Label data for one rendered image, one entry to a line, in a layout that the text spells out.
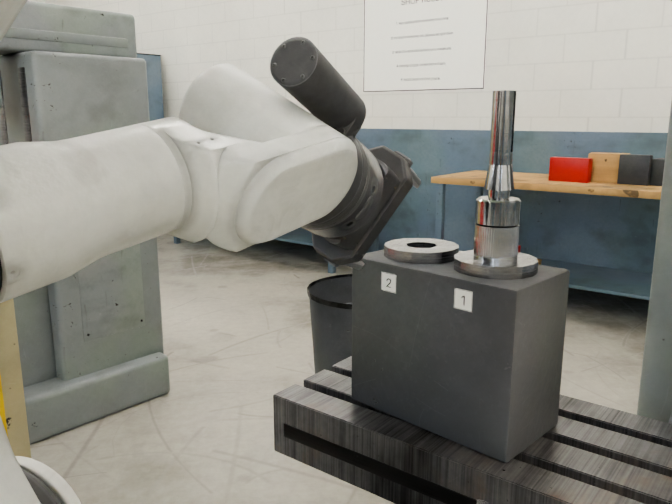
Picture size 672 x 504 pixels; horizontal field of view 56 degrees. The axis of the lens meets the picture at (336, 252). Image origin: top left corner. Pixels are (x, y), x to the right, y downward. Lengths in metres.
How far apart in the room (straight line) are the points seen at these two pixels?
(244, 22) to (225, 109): 6.60
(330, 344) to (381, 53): 3.85
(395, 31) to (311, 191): 5.43
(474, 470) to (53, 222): 0.50
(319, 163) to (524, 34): 4.90
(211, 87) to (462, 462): 0.45
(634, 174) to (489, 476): 3.86
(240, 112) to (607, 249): 4.74
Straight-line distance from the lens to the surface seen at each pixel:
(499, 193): 0.68
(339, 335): 2.40
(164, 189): 0.35
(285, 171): 0.37
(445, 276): 0.67
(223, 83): 0.45
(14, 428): 2.01
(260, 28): 6.86
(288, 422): 0.83
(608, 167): 4.52
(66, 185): 0.32
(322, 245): 0.60
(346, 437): 0.77
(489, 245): 0.68
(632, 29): 5.03
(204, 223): 0.37
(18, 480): 0.51
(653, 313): 1.09
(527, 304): 0.66
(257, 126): 0.42
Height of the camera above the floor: 1.31
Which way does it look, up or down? 12 degrees down
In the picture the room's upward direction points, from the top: straight up
